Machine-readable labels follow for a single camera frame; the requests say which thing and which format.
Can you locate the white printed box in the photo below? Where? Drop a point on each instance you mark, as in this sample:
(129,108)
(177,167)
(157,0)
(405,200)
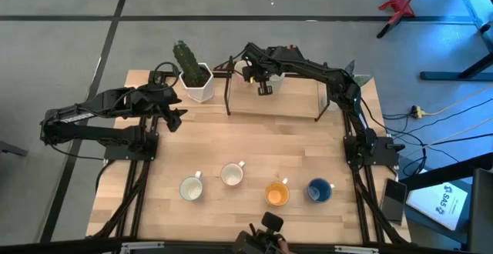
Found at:
(435,208)

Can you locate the red and black floor stand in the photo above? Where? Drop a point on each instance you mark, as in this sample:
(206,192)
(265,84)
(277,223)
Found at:
(398,5)

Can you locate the orange coffee mug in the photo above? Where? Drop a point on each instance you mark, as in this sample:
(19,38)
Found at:
(277,193)

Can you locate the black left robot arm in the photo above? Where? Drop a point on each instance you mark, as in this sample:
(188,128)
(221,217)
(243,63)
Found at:
(77,131)

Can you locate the black smartphone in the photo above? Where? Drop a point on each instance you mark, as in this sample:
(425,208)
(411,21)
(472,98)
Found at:
(393,202)

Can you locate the white hexagonal plant pot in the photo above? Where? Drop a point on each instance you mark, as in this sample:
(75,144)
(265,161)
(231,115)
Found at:
(200,92)

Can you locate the blue coffee mug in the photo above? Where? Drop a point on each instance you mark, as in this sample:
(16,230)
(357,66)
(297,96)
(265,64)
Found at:
(319,190)

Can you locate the metal desk frame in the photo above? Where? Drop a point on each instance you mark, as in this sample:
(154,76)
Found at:
(471,0)

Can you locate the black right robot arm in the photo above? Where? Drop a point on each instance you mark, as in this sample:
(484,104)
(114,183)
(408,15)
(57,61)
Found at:
(308,67)

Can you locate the black front crossbar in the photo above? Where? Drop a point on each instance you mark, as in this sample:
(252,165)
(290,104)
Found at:
(58,246)

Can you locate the silver metal bracket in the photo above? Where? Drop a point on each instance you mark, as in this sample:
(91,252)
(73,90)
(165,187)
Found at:
(356,249)
(142,246)

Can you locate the black camera rig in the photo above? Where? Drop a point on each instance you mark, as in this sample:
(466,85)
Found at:
(265,232)

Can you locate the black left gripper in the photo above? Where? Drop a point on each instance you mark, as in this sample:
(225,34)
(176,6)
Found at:
(167,102)

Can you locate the green cactus plant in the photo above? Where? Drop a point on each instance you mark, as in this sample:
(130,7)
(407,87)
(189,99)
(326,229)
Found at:
(185,59)

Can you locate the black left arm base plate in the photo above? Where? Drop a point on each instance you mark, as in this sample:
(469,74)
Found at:
(127,154)

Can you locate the dark metal leg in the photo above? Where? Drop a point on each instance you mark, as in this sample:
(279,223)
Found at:
(11,149)

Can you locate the green snake plant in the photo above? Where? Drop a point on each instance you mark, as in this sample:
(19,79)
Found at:
(364,80)

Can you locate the yellow power plug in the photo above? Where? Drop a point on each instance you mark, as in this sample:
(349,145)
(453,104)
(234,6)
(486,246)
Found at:
(416,111)

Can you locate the black aluminium table frame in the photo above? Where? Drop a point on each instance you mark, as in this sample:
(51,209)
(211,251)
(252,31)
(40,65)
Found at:
(140,200)

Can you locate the wooden shelf with black frame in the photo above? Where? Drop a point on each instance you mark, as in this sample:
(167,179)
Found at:
(285,100)

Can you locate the black desk beam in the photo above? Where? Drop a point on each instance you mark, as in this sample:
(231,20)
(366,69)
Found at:
(443,175)

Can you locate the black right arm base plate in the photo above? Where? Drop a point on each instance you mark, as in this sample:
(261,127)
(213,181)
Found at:
(385,152)

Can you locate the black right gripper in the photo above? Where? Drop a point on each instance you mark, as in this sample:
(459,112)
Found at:
(260,63)

